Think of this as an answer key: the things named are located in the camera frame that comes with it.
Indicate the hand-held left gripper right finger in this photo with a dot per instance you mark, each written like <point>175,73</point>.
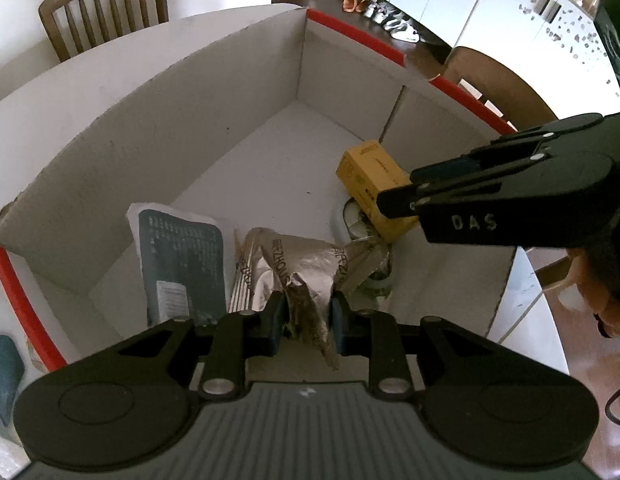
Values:
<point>340,325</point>

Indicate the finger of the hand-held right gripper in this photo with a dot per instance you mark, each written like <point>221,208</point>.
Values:
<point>397,202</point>
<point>455,164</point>

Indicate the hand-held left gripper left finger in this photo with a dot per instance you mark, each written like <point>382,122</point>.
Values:
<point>276,321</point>

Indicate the small yellow box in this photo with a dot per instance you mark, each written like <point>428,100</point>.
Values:
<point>370,170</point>

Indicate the silver foil packet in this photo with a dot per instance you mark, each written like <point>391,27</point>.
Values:
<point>300,260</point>

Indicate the red cardboard box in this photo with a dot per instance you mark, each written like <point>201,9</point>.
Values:
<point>189,110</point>

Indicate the person's right hand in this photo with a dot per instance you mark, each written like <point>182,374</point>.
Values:
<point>585,285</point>

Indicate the wooden round-back chair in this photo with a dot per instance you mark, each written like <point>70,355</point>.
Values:
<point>500,80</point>

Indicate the dark grey packet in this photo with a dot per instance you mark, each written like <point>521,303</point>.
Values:
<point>184,255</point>

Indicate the white sticker-covered cabinet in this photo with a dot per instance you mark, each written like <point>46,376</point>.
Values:
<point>530,50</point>

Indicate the row of white slippers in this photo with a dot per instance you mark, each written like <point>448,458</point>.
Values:
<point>395,20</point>

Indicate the clear patterned plastic bag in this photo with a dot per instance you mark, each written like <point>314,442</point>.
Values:
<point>4,375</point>

